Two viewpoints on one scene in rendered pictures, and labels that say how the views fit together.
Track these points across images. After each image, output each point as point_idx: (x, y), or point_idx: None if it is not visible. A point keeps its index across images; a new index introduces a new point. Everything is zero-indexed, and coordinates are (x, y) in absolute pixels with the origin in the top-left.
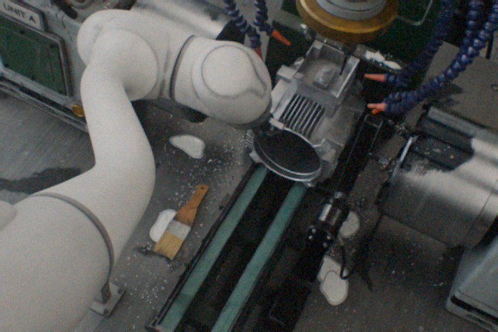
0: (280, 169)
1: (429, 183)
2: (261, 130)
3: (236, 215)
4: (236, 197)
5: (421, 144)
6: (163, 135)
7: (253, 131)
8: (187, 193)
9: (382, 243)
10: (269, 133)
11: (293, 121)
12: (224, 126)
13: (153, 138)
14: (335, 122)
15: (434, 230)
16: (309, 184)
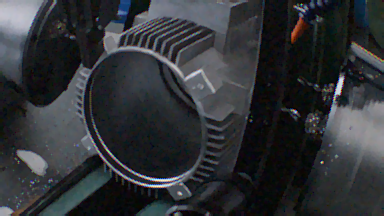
0: (128, 172)
1: (368, 120)
2: (90, 22)
3: (62, 209)
4: (62, 190)
5: (353, 67)
6: (12, 146)
7: (80, 42)
8: (26, 201)
9: None
10: (101, 18)
11: (147, 33)
12: (69, 154)
13: (4, 147)
14: (233, 67)
15: (367, 202)
16: (180, 193)
